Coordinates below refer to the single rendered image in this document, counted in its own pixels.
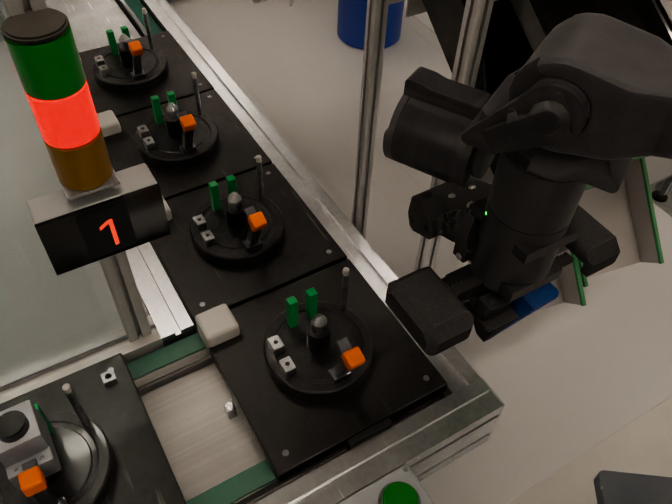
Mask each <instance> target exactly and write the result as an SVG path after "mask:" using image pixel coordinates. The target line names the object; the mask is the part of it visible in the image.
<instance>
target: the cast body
mask: <svg viewBox="0 0 672 504"><path fill-rule="evenodd" d="M34 458H36V460H37V462H38V465H39V467H40V469H41V470H42V471H43V473H44V476H45V478H46V477H48V476H50V475H52V474H54V473H56V472H58V471H60V470H61V465H60V462H59V459H58V456H57V453H56V450H55V447H54V444H53V441H52V438H51V435H50V432H49V429H48V426H47V423H46V421H45V419H44V418H43V416H42V415H41V413H40V412H39V410H38V409H36V408H35V406H34V405H33V403H32V402H31V401H30V400H26V401H24V402H22V403H19V404H17V405H15V406H12V407H10V408H8V409H6V410H3V411H1V412H0V462H1V464H2V465H3V466H4V467H5V469H6V473H7V476H8V479H9V480H10V481H11V483H12V484H13V485H14V486H15V487H16V488H17V489H18V490H21V488H20V484H19V480H18V474H19V473H21V472H23V471H22V467H21V465H22V464H23V463H26V462H28V461H30V460H32V459H34Z"/></svg>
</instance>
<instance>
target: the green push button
mask: <svg viewBox="0 0 672 504"><path fill-rule="evenodd" d="M418 502H419V501H418V495H417V493H416V491H415V490H414V488H413V487H412V486H410V485H409V484H407V483H404V482H394V483H391V484H390V485H388V486H387V487H386V488H385V490H384V492H383V496H382V504H418Z"/></svg>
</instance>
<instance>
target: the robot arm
mask: <svg viewBox="0 0 672 504"><path fill-rule="evenodd" d="M383 153H384V155H385V157H387V158H389V159H392V160H394V161H397V162H399V163H401V164H404V165H406V166H409V167H411V168H414V169H416V170H418V171H421V172H423V173H426V174H428V175H431V176H433V177H435V178H438V179H440V180H443V181H445V183H443V184H441V185H438V186H436V187H433V188H431V189H429V190H426V191H424V192H422V193H419V194H417V195H414V196H412V198H411V202H410V206H409V210H408V217H409V225H410V227H411V229H412V230H413V231H414V232H416V233H418V234H420V235H422V236H423V237H425V238H427V239H429V240H430V239H432V238H434V237H437V236H439V235H441V236H443V237H445V238H447V239H448V240H450V241H452V242H455V246H454V250H453V254H454V255H455V256H456V258H457V259H458V260H460V261H461V262H462V263H464V262H466V261H468V260H469V261H470V262H471V264H468V265H466V266H464V267H462V268H459V269H457V270H455V271H453V272H451V273H449V274H447V275H446V276H445V277H444V278H442V279H441V278H440V277H439V276H438V275H437V274H436V273H435V272H434V270H433V269H432V268H431V267H424V268H421V269H418V270H416V271H414V272H412V273H409V274H407V275H405V276H403V277H400V278H398V279H396V280H394V281H391V282H389V283H388V288H387V292H386V298H385V303H386V304H387V305H388V307H389V308H390V309H391V310H392V312H393V313H394V314H395V315H396V317H397V318H398V319H399V321H400V322H401V323H402V324H403V326H404V327H405V328H406V329H407V331H408V332H409V333H410V334H411V336H412V337H413V338H414V340H415V341H416V342H417V343H418V345H419V346H420V347H421V348H422V350H423V351H424V352H425V353H426V354H427V355H429V356H435V355H437V354H439V353H441V352H443V351H445V350H447V349H449V348H450V347H452V346H454V345H456V344H458V343H460V342H462V341H464V340H466V339H467V338H468V337H469V336H470V333H471V330H472V327H473V324H474V327H475V331H476V334H477V335H478V336H479V338H480V339H481V340H482V341H483V342H485V341H487V340H489V339H491V338H492V337H494V336H496V335H497V334H499V333H500V332H502V331H503V330H505V329H507V328H508V327H510V326H511V325H513V324H515V323H516V322H518V321H520V320H521V319H523V318H525V317H526V316H528V315H530V314H531V313H533V312H534V311H536V310H538V309H539V308H541V307H543V306H544V305H546V304H547V303H549V302H551V301H553V300H555V299H556V298H557V297H558V294H559V291H558V289H557V288H556V287H555V286H554V285H553V284H552V283H551V281H553V280H555V279H557V278H559V276H560V274H561V272H562V270H563V269H562V268H563V267H565V266H567V265H569V264H571V263H572V262H573V260H574V259H573V257H572V256H571V255H570V254H569V253H568V252H570V251H571V252H572V253H573V254H574V255H575V256H576V257H577V258H578V259H579V260H580V261H581V262H582V263H583V266H582V268H581V270H580V272H581V273H582V274H583V275H584V276H586V277H588V276H590V275H592V274H594V273H596V272H598V271H600V270H602V269H604V268H606V267H608V266H610V265H611V264H613V263H615V261H616V259H617V257H618V255H619V253H620V249H619V245H618V242H617V239H616V236H615V235H613V234H612V233H611V232H610V231H609V230H608V229H606V228H605V227H604V226H603V225H602V224H600V223H599V222H598V221H597V220H596V219H595V218H593V217H592V216H591V215H590V214H589V213H587V212H586V211H585V210H584V209H583V208H582V207H580V206H579V205H578V204H579V202H580V199H581V197H582V195H583V192H584V190H585V188H586V185H590V186H592V187H595V188H598V189H600V190H603V191H605V192H608V193H616V192H617V191H618V190H619V188H620V186H621V184H622V182H623V180H624V178H625V176H626V174H627V171H628V169H629V167H630V165H631V163H632V161H633V158H635V157H645V156H654V157H660V158H666V159H672V46H671V45H669V44H668V43H667V42H666V41H664V40H663V39H662V38H660V37H658V36H656V35H653V34H651V33H649V32H646V31H644V30H642V29H639V28H637V27H635V26H632V25H630V24H627V23H625V22H623V21H620V20H618V19H616V18H613V17H611V16H608V15H605V14H598V13H581V14H576V15H574V16H573V17H571V18H569V19H567V20H565V21H564V22H562V23H560V24H558V25H557V26H555V27H554V29H553V30H552V31H551V32H550V33H549V34H548V35H547V36H546V38H545V39H544V40H543V41H542V43H541V44H540V45H539V47H538V48H537V49H536V50H535V52H534V53H533V54H532V55H531V57H530V58H529V59H528V61H527V62H526V63H525V64H524V66H522V67H521V68H519V69H518V70H516V71H515V72H513V73H512V74H509V75H508V76H507V78H506V79H505V80H504V81H503V83H502V84H501V85H500V86H499V87H498V89H497V90H496V91H495V92H494V94H493V95H492V94H490V93H487V92H484V91H482V90H479V89H476V88H473V87H470V86H467V85H465V84H462V83H459V82H456V81H453V80H450V79H448V78H446V77H444V76H442V75H441V74H439V73H437V72H435V71H433V70H430V69H427V68H424V67H422V66H421V67H419V68H417V69H416V70H415V71H414V72H413V73H412V74H411V75H410V76H409V78H408V79H407V80H406V81H405V86H404V94H403V95H402V97H401V99H400V101H399V102H398V104H397V106H396V109H395V111H394V113H393V115H392V118H391V121H390V124H389V127H388V128H387V130H386V131H385V133H384V137H383ZM497 153H500V156H499V160H498V163H497V167H496V170H495V174H494V177H493V181H492V184H489V183H487V182H484V181H482V180H479V179H481V178H482V177H483V176H484V175H485V173H486V172H487V170H488V168H489V167H490V165H491V163H492V161H493V159H494V156H495V154H497ZM470 175H472V177H470ZM474 177H475V178H474Z"/></svg>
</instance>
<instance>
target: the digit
mask: <svg viewBox="0 0 672 504"><path fill-rule="evenodd" d="M76 220H77V223H78V225H79V228H80V230H81V233H82V236H83V238H84V241H85V243H86V246H87V249H88V251H89V254H90V256H91V259H95V258H98V257H101V256H103V255H106V254H109V253H112V252H114V251H117V250H120V249H123V248H125V247H128V246H131V245H134V244H136V243H137V240H136V236H135V233H134V229H133V226H132V223H131V219H130V216H129V212H128V209H127V206H126V202H122V203H119V204H117V205H114V206H111V207H108V208H105V209H102V210H99V211H96V212H93V213H90V214H87V215H84V216H81V217H78V218H76Z"/></svg>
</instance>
